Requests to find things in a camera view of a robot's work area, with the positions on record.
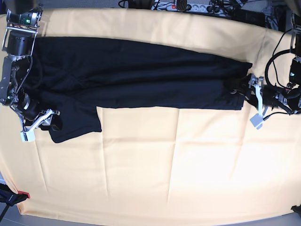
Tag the white power strip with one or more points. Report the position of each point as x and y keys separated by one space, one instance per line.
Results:
x=192 y=8

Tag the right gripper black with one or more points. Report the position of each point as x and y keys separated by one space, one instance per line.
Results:
x=37 y=114

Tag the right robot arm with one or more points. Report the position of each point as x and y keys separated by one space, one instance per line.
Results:
x=22 y=20

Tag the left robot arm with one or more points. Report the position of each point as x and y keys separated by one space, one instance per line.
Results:
x=290 y=94

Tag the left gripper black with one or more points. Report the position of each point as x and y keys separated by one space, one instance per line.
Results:
x=260 y=95

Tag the cream yellow table cloth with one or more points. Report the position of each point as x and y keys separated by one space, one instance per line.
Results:
x=161 y=166

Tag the black corner clamp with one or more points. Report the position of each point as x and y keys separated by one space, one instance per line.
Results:
x=296 y=209

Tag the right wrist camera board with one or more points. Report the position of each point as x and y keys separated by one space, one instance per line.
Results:
x=27 y=136

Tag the dark navy T-shirt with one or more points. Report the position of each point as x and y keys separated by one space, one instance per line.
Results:
x=76 y=75

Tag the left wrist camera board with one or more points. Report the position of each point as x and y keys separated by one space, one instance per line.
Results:
x=257 y=121

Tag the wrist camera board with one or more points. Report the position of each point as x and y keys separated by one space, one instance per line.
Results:
x=257 y=121
x=27 y=136

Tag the red black table clamp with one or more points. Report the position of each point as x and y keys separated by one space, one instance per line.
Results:
x=10 y=198

